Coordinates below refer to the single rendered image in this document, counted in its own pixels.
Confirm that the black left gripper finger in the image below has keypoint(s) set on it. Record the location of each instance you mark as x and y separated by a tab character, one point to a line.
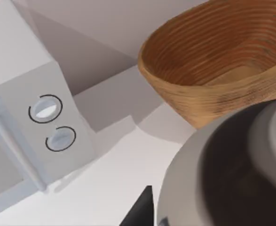
143	209

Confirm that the grey cup with dark inside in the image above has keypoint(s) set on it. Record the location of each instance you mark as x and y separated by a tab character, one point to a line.
224	169

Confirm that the small microwave knob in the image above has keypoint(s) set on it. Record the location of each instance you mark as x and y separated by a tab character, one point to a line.
60	138

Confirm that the large microwave knob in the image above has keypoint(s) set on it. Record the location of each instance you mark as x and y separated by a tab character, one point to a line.
45	108

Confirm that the pale microwave oven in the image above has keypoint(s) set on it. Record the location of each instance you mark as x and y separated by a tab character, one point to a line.
29	122

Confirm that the woven wooden basket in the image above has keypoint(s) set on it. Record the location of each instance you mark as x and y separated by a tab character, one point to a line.
208	61

